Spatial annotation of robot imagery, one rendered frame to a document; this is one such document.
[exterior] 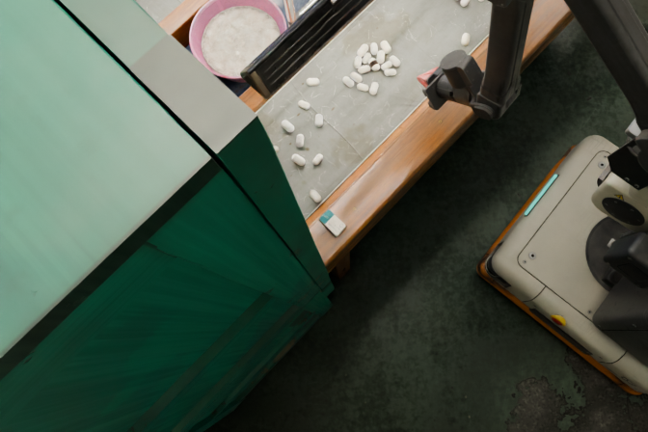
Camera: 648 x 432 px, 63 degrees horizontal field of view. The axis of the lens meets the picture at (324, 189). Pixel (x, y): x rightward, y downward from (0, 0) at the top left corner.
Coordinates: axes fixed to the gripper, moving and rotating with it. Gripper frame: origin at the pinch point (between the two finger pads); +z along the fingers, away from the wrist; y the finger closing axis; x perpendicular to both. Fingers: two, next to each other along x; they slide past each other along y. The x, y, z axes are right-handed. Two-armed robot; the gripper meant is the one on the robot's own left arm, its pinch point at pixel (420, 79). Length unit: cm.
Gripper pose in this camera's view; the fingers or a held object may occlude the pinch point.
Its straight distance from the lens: 132.9
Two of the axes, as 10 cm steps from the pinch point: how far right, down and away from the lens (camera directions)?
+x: 5.2, 6.3, 5.8
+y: -7.0, 7.0, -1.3
